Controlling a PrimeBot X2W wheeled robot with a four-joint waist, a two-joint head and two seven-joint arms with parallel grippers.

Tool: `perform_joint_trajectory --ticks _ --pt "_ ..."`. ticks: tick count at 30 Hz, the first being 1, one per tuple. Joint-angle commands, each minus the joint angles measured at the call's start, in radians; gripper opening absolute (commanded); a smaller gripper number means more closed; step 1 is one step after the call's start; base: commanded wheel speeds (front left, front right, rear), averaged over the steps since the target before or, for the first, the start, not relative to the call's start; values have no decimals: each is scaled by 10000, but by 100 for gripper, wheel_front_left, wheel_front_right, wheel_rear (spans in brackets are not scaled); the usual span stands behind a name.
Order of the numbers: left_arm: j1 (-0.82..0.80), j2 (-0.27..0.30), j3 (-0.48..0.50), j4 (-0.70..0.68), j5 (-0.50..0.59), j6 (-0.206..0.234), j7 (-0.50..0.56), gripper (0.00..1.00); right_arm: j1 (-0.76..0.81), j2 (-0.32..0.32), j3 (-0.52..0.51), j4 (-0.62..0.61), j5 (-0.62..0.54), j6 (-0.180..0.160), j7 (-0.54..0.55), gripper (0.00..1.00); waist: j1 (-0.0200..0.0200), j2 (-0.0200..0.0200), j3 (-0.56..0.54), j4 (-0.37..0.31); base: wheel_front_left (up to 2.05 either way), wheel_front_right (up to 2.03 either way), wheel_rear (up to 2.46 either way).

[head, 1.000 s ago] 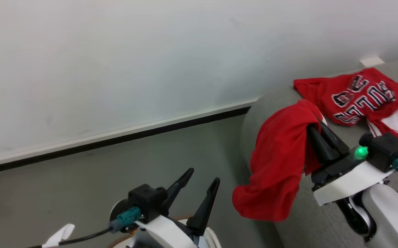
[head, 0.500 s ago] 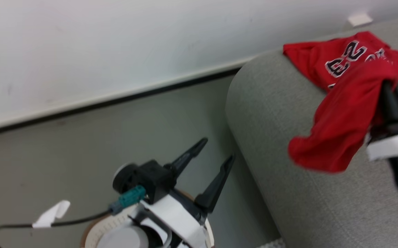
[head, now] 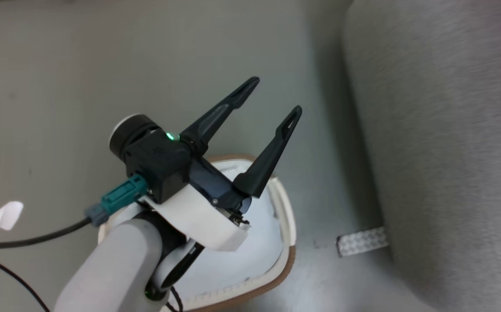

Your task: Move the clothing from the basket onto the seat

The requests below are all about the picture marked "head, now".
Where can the grey fabric sofa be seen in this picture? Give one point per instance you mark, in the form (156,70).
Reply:
(450,151)

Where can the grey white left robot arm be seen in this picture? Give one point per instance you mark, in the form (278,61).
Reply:
(116,268)

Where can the white laundry basket brown rim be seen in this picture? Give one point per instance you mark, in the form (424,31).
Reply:
(254,251)

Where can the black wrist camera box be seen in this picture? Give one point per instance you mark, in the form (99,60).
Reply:
(155,160)

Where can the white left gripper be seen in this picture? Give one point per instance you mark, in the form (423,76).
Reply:
(198,216)

